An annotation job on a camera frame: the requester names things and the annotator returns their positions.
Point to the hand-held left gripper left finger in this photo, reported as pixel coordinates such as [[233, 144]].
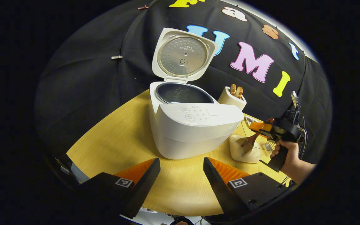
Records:
[[139, 192]]

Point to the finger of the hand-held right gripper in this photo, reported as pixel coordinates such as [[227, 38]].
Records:
[[259, 126], [269, 135]]

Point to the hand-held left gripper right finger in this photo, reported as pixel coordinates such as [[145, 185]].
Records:
[[217, 187]]

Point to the clear glass chopstick holder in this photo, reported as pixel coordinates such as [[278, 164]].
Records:
[[267, 146]]

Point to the brown wooden spoon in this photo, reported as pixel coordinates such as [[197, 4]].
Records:
[[248, 145]]

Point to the white rice cooker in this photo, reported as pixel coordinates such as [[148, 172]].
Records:
[[192, 131]]

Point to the toast bread slice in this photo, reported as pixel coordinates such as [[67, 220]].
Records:
[[232, 90], [239, 92]]

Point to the white toaster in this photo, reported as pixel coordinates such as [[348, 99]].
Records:
[[230, 100]]

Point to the black backdrop cloth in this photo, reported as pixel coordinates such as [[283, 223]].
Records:
[[89, 78]]

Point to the silver cloth clip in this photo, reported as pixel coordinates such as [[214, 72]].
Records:
[[117, 57]]

